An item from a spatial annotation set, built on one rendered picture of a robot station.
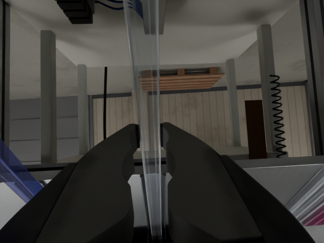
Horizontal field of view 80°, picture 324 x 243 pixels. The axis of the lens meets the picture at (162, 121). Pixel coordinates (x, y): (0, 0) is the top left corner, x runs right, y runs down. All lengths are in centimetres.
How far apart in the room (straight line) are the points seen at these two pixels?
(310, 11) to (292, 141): 409
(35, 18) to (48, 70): 13
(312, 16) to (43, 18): 66
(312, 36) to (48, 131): 71
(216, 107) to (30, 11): 378
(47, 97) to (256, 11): 61
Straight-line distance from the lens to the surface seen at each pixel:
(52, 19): 64
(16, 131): 524
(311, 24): 61
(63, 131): 461
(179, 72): 286
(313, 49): 60
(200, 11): 59
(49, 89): 64
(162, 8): 49
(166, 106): 406
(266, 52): 69
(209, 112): 410
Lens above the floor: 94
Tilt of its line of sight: 4 degrees down
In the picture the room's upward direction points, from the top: 177 degrees clockwise
